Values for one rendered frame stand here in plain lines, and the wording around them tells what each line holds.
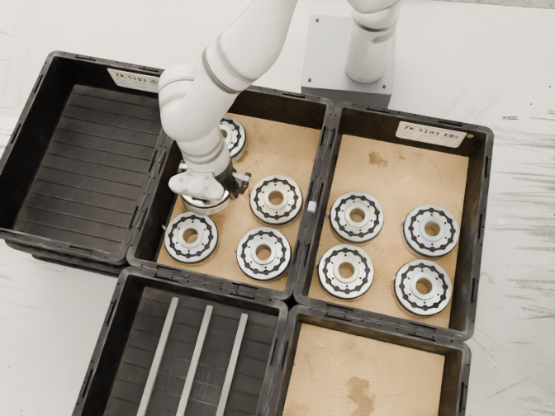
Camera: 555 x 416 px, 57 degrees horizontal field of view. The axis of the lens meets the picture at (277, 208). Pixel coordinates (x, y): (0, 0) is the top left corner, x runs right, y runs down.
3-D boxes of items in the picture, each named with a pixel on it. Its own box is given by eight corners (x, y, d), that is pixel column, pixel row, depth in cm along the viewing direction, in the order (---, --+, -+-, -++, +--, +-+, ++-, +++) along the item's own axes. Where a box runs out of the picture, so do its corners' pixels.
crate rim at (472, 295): (335, 106, 101) (336, 99, 98) (490, 134, 97) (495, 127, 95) (291, 304, 88) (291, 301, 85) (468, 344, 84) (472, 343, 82)
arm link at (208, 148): (177, 119, 83) (182, 167, 80) (149, 60, 69) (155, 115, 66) (219, 111, 83) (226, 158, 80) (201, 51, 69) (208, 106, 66)
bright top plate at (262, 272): (240, 225, 98) (240, 224, 98) (292, 230, 97) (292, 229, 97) (233, 276, 95) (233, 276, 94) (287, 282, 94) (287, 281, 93)
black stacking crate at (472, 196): (333, 130, 110) (337, 101, 99) (473, 156, 106) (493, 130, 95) (293, 312, 97) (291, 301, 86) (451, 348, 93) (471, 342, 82)
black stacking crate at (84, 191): (74, 82, 117) (51, 51, 106) (198, 105, 113) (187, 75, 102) (5, 245, 104) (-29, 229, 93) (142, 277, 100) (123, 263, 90)
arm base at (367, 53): (343, 49, 117) (349, -5, 101) (383, 48, 117) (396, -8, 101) (345, 84, 114) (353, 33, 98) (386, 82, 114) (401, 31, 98)
